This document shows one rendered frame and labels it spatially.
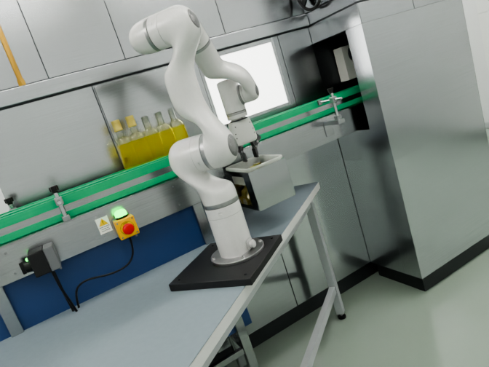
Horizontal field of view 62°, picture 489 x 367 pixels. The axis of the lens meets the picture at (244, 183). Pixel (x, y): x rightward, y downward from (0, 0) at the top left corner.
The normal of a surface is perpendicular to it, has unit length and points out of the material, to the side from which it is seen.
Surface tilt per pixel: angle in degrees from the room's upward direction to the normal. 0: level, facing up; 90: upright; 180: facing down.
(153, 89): 90
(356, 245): 90
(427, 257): 90
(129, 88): 90
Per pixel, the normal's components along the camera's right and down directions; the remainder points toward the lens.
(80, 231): 0.44, 0.06
